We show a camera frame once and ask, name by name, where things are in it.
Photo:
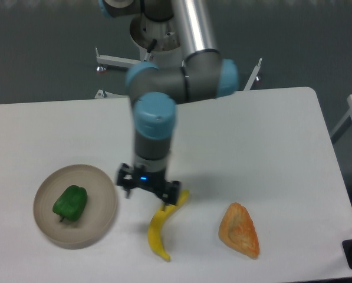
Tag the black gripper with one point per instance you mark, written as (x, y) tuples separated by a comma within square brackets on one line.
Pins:
[(130, 178)]

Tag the green bell pepper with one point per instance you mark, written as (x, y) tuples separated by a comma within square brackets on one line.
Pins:
[(71, 204)]

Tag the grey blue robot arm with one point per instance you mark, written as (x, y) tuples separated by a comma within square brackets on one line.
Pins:
[(155, 92)]

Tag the beige round plate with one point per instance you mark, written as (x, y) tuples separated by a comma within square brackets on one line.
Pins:
[(99, 213)]

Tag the yellow banana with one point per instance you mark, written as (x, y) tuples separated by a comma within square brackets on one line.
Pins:
[(154, 232)]

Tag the orange triangular pastry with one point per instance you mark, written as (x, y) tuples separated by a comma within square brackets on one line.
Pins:
[(238, 232)]

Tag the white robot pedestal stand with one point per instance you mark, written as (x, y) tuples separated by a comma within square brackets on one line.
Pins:
[(151, 51)]

